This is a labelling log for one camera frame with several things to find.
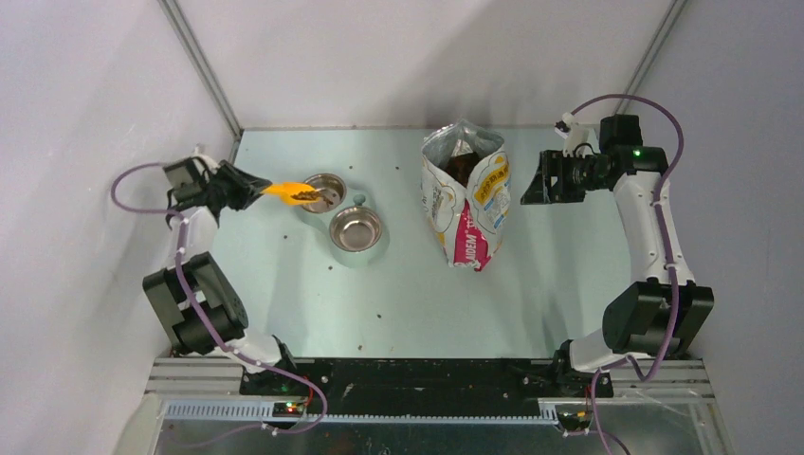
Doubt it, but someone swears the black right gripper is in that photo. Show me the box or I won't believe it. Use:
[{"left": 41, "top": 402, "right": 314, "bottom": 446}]
[{"left": 521, "top": 150, "right": 609, "bottom": 205}]

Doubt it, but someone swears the orange plastic scoop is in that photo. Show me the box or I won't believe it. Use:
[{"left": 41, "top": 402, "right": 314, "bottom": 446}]
[{"left": 261, "top": 182, "right": 319, "bottom": 206}]

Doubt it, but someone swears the white yellow pet food bag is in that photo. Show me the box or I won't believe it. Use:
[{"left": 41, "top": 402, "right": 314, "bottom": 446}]
[{"left": 420, "top": 119, "right": 512, "bottom": 272}]

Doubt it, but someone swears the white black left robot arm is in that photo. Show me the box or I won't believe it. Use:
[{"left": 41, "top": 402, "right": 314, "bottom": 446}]
[{"left": 142, "top": 155, "right": 300, "bottom": 395}]

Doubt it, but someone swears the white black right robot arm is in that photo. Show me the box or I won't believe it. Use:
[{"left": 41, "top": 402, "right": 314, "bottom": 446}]
[{"left": 520, "top": 113, "right": 714, "bottom": 396}]

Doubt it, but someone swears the brown kibble in scoop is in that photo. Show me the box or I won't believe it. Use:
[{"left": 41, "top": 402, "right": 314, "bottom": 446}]
[{"left": 292, "top": 191, "right": 323, "bottom": 205}]

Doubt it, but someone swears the small steel bowl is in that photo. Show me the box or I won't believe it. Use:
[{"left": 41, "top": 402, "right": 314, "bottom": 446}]
[{"left": 296, "top": 173, "right": 348, "bottom": 214}]

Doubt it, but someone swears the steel bowl in green stand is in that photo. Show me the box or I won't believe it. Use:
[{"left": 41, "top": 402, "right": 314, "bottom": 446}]
[{"left": 295, "top": 191, "right": 391, "bottom": 268}]

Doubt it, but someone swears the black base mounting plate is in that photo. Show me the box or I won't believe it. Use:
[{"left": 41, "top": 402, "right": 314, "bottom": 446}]
[{"left": 239, "top": 357, "right": 613, "bottom": 416}]

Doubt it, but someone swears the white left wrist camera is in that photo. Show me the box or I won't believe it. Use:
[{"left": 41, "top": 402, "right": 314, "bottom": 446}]
[{"left": 162, "top": 156, "right": 210, "bottom": 205}]

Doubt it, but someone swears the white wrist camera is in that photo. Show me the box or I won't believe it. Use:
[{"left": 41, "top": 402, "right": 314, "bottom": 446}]
[
  {"left": 554, "top": 112, "right": 594, "bottom": 158},
  {"left": 162, "top": 156, "right": 210, "bottom": 205}
]

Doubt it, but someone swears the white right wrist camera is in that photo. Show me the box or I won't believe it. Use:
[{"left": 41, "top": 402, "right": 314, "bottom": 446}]
[{"left": 554, "top": 112, "right": 594, "bottom": 158}]

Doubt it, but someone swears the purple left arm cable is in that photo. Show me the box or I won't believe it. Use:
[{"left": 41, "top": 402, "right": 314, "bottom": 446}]
[{"left": 110, "top": 162, "right": 329, "bottom": 438}]

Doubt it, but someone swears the aluminium frame post left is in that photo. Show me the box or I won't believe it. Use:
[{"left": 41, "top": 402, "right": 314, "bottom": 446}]
[{"left": 157, "top": 0, "right": 244, "bottom": 140}]

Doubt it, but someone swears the aluminium frame post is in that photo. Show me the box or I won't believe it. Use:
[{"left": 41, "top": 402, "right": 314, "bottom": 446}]
[
  {"left": 157, "top": 0, "right": 244, "bottom": 140},
  {"left": 624, "top": 0, "right": 688, "bottom": 96}
]

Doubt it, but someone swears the grey slotted cable duct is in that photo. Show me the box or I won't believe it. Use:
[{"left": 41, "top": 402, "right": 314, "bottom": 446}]
[{"left": 164, "top": 400, "right": 558, "bottom": 425}]

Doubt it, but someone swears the aluminium frame post right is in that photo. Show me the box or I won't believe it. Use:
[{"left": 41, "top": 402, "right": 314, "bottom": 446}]
[{"left": 624, "top": 0, "right": 688, "bottom": 96}]

